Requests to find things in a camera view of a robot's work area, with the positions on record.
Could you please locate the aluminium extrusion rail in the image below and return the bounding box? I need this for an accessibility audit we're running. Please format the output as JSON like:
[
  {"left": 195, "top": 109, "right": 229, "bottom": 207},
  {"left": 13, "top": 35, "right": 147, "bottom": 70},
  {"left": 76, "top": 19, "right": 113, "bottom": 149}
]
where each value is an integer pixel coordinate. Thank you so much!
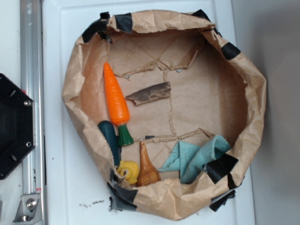
[{"left": 20, "top": 0, "right": 47, "bottom": 225}]

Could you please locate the white plastic tray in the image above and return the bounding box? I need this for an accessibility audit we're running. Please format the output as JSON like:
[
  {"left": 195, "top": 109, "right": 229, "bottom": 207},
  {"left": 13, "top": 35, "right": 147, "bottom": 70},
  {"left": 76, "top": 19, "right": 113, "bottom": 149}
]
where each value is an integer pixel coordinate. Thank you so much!
[{"left": 41, "top": 0, "right": 256, "bottom": 225}]

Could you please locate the brown wood chip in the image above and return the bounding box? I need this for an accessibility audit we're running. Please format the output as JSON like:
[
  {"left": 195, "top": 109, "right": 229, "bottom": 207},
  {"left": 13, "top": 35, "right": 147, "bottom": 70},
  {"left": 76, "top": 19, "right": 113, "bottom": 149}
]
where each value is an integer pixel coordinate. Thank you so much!
[{"left": 126, "top": 82, "right": 171, "bottom": 105}]

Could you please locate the orange toy carrot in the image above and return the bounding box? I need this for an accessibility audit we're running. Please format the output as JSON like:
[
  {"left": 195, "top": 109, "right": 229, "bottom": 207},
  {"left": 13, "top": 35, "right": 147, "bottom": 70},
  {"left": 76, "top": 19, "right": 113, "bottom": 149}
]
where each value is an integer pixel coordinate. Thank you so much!
[{"left": 104, "top": 62, "right": 134, "bottom": 146}]

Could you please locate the brown wooden spoon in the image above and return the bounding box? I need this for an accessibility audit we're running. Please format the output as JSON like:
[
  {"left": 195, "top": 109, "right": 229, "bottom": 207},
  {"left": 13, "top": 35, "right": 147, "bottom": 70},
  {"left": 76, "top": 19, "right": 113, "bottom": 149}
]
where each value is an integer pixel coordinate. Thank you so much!
[{"left": 136, "top": 142, "right": 161, "bottom": 187}]

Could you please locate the brown paper bag bin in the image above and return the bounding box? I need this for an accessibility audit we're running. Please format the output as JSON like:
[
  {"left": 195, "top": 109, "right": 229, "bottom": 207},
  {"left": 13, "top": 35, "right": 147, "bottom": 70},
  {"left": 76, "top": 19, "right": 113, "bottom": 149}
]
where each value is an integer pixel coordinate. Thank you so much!
[{"left": 62, "top": 10, "right": 267, "bottom": 220}]

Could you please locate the teal folded cloth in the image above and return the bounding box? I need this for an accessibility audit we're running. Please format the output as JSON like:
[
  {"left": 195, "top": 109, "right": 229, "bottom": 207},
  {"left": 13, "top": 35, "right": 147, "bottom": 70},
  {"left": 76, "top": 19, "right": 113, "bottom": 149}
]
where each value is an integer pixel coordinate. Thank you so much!
[{"left": 158, "top": 135, "right": 231, "bottom": 184}]

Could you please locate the metal corner bracket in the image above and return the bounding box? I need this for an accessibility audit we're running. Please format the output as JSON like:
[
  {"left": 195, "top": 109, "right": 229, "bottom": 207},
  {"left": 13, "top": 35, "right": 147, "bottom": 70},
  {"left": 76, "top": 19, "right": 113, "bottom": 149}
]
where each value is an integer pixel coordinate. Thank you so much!
[{"left": 12, "top": 194, "right": 43, "bottom": 225}]

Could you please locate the dark green toy cucumber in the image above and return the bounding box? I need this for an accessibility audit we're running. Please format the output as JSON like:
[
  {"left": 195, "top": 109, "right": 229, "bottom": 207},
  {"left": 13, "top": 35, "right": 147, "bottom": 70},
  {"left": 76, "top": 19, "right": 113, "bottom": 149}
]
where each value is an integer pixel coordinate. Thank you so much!
[{"left": 98, "top": 120, "right": 121, "bottom": 167}]

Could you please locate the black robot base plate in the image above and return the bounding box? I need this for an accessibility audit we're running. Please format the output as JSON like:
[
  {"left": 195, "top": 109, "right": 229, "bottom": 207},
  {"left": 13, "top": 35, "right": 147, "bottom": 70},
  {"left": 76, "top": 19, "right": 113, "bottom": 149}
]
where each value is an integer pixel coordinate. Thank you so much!
[{"left": 0, "top": 74, "right": 35, "bottom": 180}]

